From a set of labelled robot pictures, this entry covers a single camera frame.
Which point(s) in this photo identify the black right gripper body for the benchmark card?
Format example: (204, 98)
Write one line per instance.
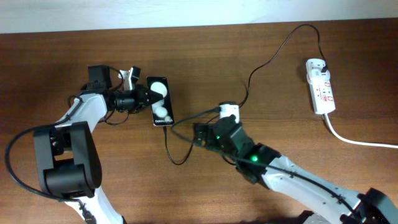
(211, 140)

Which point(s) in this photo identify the white power strip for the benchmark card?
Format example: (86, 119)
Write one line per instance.
(320, 88)

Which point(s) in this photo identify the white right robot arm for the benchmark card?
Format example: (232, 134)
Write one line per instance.
(260, 164)

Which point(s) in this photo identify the white USB charger plug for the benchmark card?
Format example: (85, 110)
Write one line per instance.
(315, 69)

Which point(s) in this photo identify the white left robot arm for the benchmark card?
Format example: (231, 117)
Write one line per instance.
(67, 161)

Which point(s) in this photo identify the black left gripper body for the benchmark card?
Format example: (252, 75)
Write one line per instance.
(132, 100)

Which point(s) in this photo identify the black Galaxy smartphone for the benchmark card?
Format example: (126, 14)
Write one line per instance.
(162, 114)

